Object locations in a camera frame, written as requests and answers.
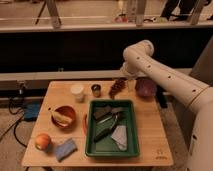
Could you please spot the orange wooden bowl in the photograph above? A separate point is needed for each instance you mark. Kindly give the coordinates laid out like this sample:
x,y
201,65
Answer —
x,y
67,111

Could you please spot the blue sponge cloth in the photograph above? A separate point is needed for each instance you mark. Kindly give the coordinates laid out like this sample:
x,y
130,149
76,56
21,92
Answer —
x,y
65,149

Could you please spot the grey folded cloth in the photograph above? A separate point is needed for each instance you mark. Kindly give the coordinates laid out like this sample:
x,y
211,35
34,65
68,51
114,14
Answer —
x,y
120,137

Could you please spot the black handled utensil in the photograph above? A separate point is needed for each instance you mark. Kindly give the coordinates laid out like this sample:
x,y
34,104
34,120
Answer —
x,y
105,132

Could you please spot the green plastic tray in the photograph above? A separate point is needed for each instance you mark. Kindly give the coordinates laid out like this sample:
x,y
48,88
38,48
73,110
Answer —
x,y
107,147

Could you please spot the small dark metal cup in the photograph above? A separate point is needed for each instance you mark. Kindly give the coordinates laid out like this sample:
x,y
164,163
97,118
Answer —
x,y
96,90

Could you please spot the purple bowl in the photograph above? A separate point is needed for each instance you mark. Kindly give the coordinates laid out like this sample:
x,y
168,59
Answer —
x,y
145,87

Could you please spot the dark brown sponge block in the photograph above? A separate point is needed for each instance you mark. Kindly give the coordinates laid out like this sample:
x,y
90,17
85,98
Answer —
x,y
101,111

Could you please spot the white plastic cup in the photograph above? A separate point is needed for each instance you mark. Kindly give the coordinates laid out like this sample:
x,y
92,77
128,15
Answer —
x,y
77,90

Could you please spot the dark red grape bunch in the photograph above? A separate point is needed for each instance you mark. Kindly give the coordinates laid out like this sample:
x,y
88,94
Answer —
x,y
117,87

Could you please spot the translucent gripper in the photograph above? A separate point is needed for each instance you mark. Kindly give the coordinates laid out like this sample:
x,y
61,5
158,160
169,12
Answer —
x,y
130,85

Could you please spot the yellow banana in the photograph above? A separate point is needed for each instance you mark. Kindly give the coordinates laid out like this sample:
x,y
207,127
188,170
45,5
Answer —
x,y
61,118

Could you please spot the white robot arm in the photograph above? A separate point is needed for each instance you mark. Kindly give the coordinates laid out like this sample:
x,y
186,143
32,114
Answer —
x,y
196,95

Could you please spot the blue box on floor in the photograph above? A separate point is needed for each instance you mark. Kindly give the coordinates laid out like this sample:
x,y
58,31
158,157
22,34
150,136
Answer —
x,y
31,112

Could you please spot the red yellow apple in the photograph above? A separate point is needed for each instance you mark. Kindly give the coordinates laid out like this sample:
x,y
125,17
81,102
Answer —
x,y
42,141

